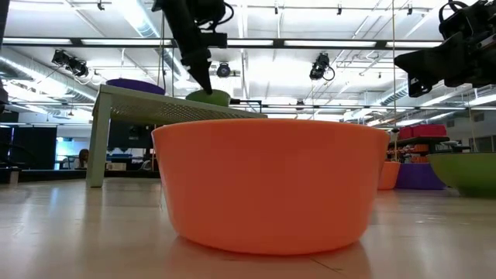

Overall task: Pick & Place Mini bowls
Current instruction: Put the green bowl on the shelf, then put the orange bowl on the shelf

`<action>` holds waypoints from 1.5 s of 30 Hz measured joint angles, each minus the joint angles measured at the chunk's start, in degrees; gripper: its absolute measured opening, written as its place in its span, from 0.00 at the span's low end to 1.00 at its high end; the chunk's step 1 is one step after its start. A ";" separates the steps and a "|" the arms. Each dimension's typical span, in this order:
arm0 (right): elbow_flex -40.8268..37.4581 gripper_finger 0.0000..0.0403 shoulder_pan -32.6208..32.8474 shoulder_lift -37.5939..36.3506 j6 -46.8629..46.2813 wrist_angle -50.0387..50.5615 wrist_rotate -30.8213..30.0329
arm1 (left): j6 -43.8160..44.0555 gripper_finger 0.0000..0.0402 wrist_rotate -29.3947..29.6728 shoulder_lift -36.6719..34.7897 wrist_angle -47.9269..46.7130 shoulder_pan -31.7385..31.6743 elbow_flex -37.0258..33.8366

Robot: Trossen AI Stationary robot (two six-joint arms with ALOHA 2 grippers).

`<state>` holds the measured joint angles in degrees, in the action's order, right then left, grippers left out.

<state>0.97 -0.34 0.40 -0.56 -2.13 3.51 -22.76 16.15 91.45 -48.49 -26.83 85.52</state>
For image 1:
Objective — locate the black hanging studio light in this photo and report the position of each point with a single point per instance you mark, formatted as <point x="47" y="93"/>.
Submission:
<point x="62" y="58"/>
<point x="79" y="67"/>

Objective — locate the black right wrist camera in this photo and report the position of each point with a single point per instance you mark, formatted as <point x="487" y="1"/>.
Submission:
<point x="459" y="21"/>

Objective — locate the dark storage rack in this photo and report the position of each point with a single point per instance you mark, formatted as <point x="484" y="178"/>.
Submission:
<point x="422" y="140"/>

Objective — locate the person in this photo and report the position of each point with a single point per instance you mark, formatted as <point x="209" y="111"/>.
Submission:
<point x="82" y="159"/>

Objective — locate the red storage bin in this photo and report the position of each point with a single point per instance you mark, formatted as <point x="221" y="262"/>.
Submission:
<point x="424" y="131"/>

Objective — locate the pale green perforated metal shelf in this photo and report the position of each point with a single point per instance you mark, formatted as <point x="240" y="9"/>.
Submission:
<point x="155" y="109"/>

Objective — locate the round black overhead camera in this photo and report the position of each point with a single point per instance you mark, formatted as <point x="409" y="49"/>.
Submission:
<point x="223" y="70"/>

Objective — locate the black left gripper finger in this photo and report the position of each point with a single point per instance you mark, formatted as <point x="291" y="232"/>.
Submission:
<point x="201" y="69"/>

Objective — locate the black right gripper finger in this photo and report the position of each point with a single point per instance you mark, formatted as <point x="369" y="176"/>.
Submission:
<point x="424" y="88"/>
<point x="430" y="62"/>

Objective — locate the orange plastic mini bowl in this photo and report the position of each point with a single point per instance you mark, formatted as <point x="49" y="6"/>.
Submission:
<point x="271" y="186"/>
<point x="389" y="176"/>

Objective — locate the blue plastic mini bowl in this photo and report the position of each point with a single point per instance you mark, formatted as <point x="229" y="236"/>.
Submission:
<point x="419" y="176"/>
<point x="135" y="86"/>

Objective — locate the overhead light bar frame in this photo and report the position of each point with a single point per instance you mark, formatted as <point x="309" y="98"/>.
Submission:
<point x="277" y="42"/>

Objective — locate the green bowl with floral inside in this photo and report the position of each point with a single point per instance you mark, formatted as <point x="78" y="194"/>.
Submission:
<point x="469" y="172"/>
<point x="218" y="99"/>

